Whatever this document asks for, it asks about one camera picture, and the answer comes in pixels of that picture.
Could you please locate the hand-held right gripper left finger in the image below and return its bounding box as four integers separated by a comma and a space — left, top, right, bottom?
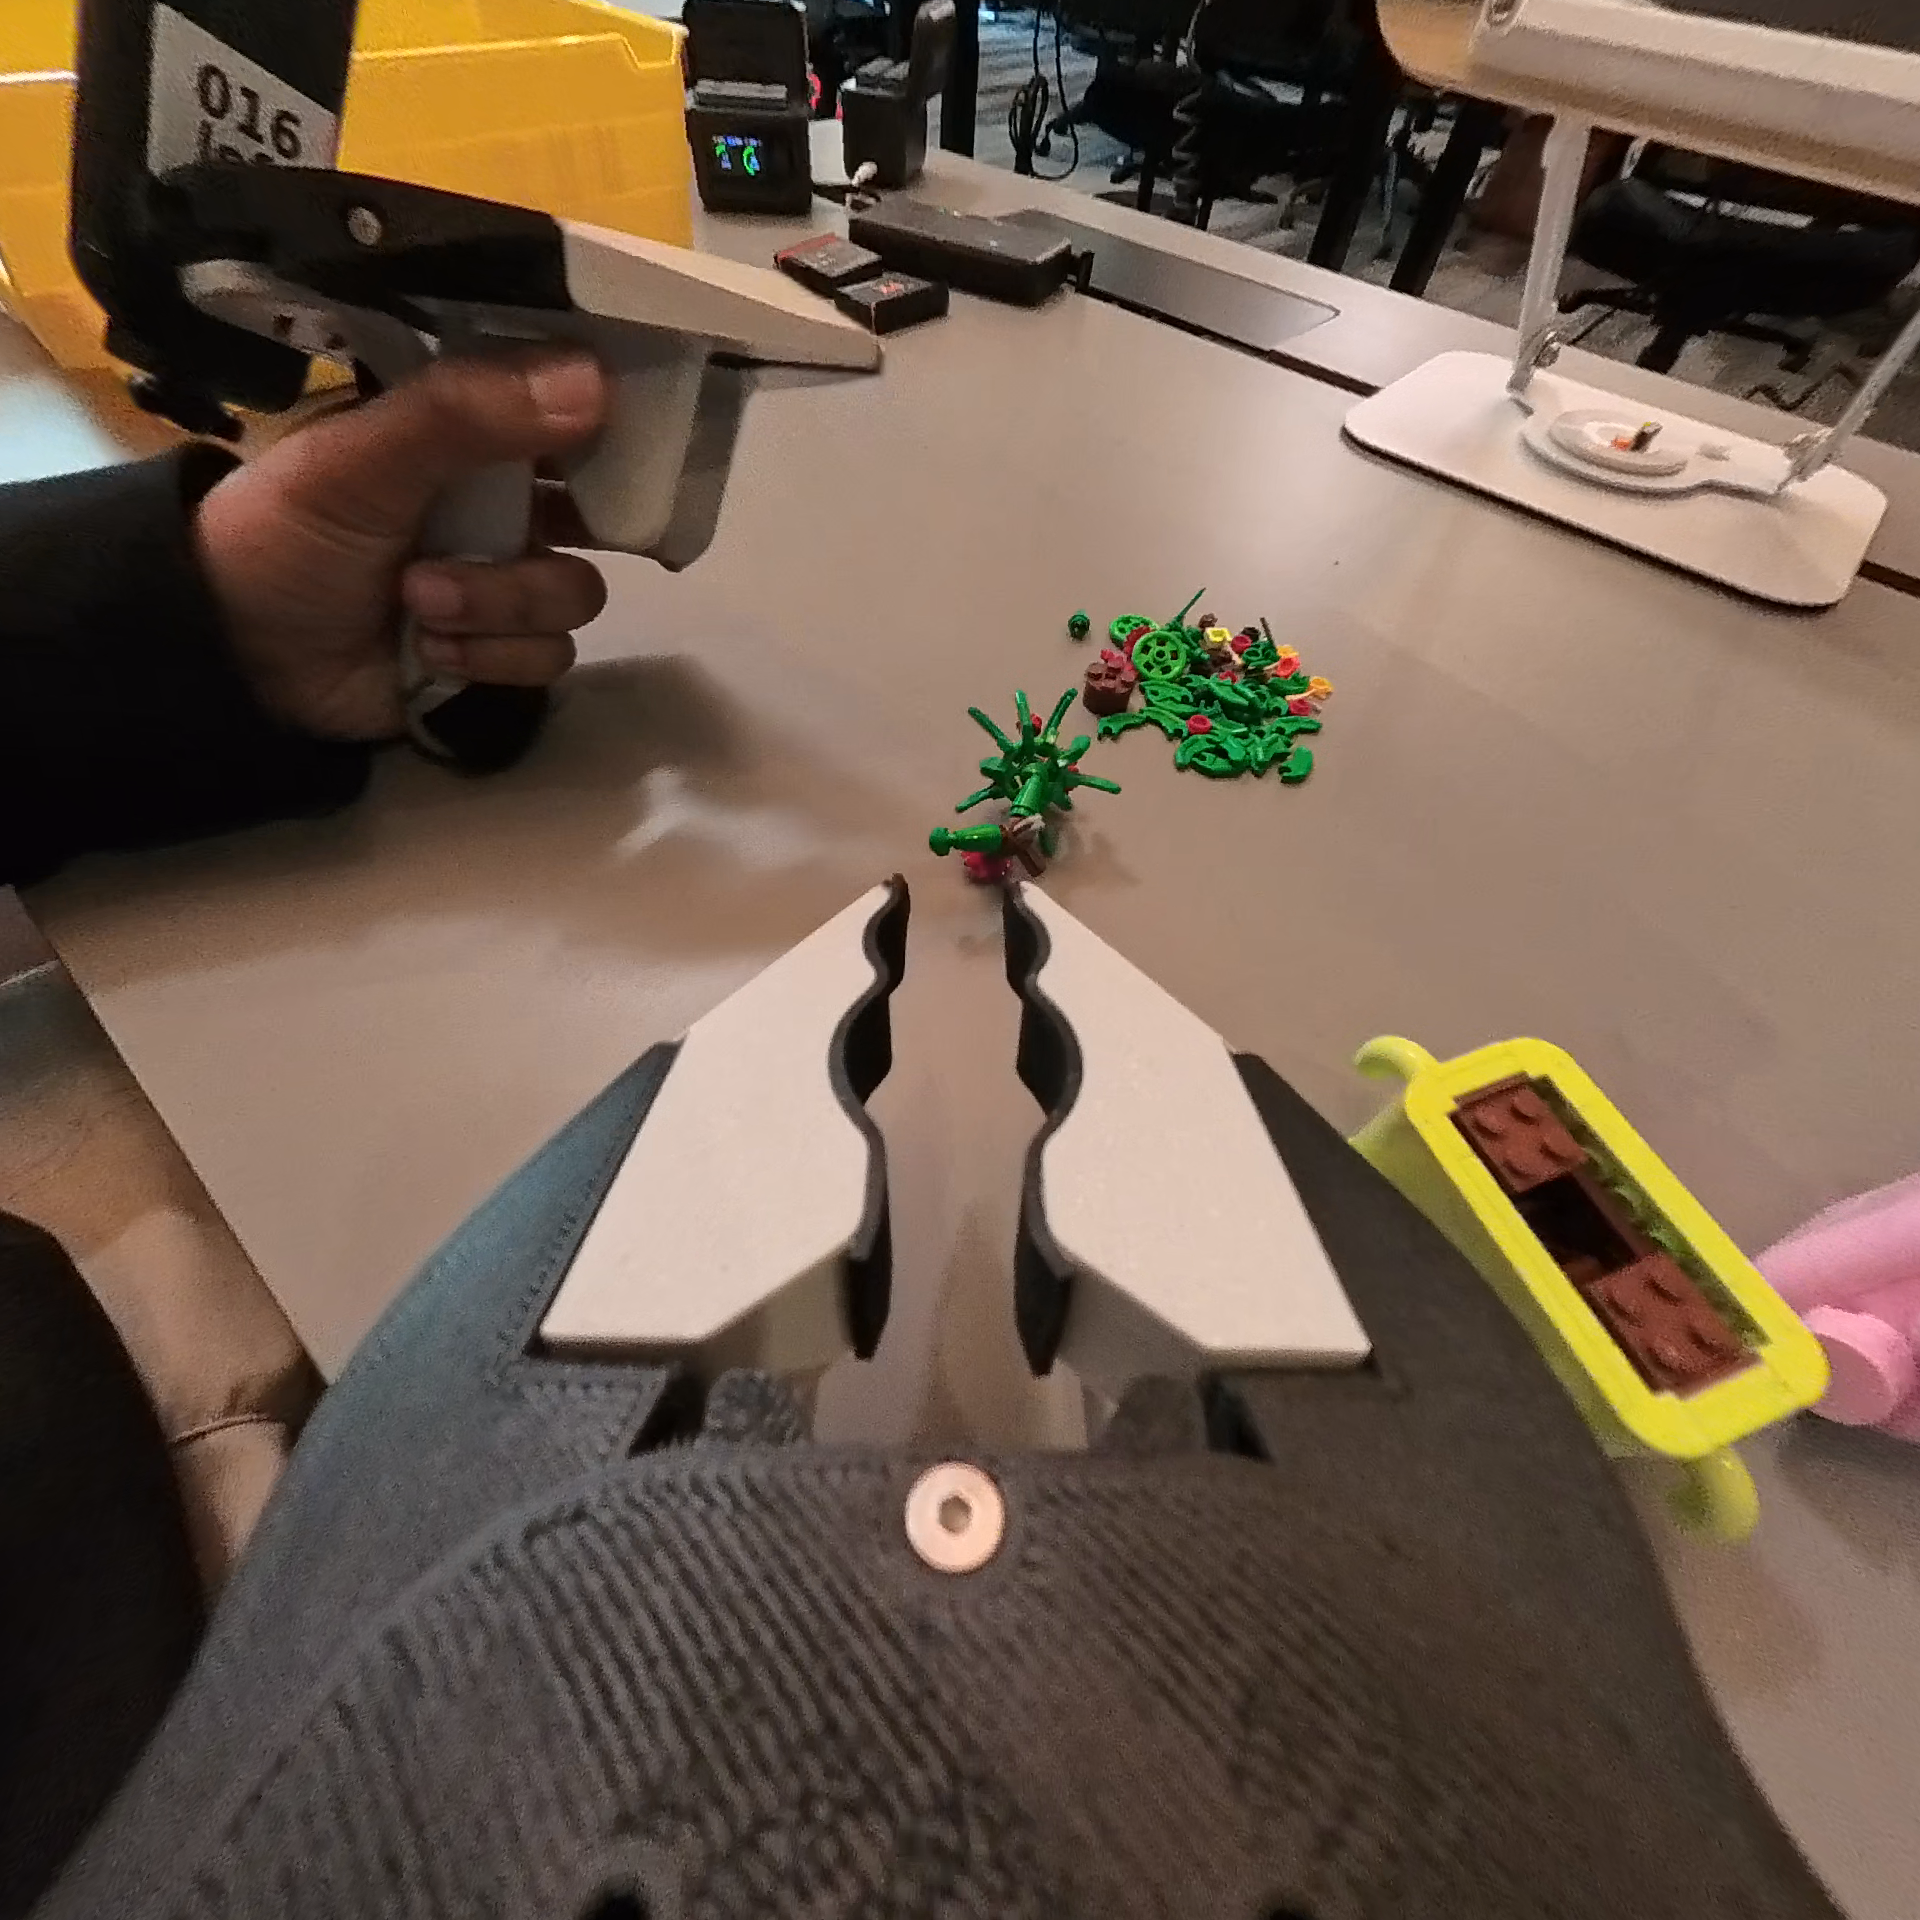
535, 873, 914, 1412

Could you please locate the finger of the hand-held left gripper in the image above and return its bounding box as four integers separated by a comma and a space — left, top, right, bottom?
555, 218, 884, 378

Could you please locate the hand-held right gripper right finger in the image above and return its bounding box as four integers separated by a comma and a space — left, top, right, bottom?
1000, 881, 1377, 1443

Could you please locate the toy flower stem with leaves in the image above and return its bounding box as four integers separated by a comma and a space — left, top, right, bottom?
928, 810, 1056, 886

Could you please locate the green leafy toy plant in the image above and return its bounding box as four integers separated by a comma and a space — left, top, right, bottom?
961, 687, 1124, 819

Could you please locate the person's left forearm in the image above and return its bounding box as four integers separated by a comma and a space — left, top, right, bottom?
0, 441, 377, 886

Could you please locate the person's left hand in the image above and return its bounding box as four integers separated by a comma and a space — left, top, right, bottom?
195, 357, 614, 745

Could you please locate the yellow plastic bin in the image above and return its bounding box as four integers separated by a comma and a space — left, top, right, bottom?
0, 0, 699, 393

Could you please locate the black power bank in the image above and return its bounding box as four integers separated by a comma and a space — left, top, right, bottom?
681, 0, 819, 212

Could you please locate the flat black case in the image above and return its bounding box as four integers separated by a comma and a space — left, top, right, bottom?
848, 194, 1088, 301

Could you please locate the black box device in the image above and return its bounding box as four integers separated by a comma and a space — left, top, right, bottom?
836, 0, 962, 190

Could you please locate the lime toy brick pot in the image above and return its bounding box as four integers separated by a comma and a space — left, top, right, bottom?
1352, 1036, 1833, 1547

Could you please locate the pile of small toy pieces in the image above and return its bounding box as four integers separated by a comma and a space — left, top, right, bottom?
1102, 585, 1338, 783

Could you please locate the black desk mat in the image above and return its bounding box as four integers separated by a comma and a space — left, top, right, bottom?
1050, 211, 1340, 354

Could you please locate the pink toy pot with plant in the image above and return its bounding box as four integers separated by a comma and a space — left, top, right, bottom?
1756, 1171, 1920, 1426

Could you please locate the white monitor stand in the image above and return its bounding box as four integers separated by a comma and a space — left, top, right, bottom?
1342, 0, 1920, 609

